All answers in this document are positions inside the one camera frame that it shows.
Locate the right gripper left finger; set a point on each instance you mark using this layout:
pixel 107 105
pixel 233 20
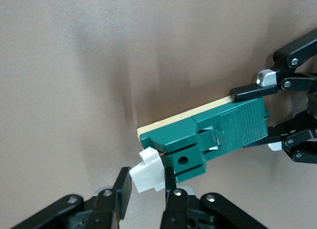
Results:
pixel 119 201

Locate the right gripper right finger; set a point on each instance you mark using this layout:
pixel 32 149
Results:
pixel 178 209

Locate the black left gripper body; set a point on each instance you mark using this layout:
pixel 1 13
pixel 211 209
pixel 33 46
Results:
pixel 313 102

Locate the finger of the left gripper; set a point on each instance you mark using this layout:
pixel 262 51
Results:
pixel 297 58
pixel 299 139

